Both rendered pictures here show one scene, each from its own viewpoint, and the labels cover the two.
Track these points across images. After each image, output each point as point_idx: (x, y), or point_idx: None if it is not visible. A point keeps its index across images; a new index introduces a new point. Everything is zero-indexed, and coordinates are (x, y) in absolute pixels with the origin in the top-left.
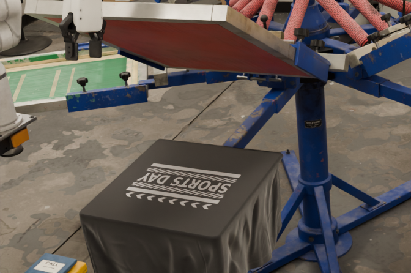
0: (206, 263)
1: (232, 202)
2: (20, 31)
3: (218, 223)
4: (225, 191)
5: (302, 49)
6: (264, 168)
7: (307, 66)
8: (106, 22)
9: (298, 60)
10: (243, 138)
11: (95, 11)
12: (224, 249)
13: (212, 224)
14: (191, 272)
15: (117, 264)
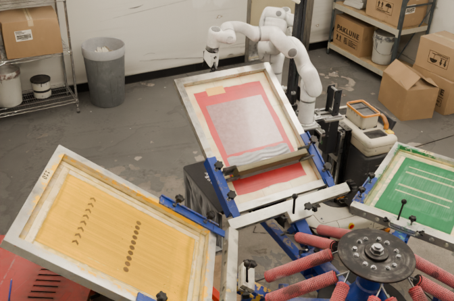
0: None
1: (199, 179)
2: (306, 90)
3: (190, 170)
4: (210, 182)
5: (207, 163)
6: (213, 200)
7: (211, 179)
8: (215, 69)
9: (204, 162)
10: (265, 224)
11: (207, 57)
12: (184, 175)
13: (192, 169)
14: None
15: None
